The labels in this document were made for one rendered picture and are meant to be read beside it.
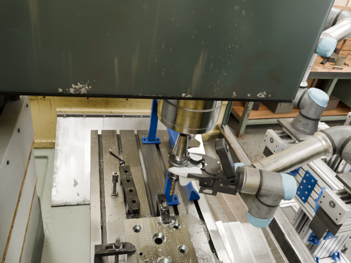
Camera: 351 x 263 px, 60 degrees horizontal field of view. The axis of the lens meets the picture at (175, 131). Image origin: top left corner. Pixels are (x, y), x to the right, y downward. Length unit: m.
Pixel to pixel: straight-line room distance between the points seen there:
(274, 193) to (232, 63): 0.43
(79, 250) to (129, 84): 1.07
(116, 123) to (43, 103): 0.44
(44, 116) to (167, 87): 1.43
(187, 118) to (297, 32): 0.29
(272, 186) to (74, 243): 0.99
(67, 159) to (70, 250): 0.52
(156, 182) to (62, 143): 0.67
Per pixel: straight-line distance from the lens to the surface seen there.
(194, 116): 0.70
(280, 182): 0.91
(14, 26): 0.56
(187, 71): 0.59
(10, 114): 0.90
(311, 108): 1.81
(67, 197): 1.71
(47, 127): 2.01
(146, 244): 1.09
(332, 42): 1.37
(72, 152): 1.82
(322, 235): 1.71
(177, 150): 0.82
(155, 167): 1.51
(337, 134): 1.16
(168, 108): 0.72
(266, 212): 0.96
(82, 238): 1.57
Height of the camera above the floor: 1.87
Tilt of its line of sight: 33 degrees down
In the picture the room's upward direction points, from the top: 10 degrees clockwise
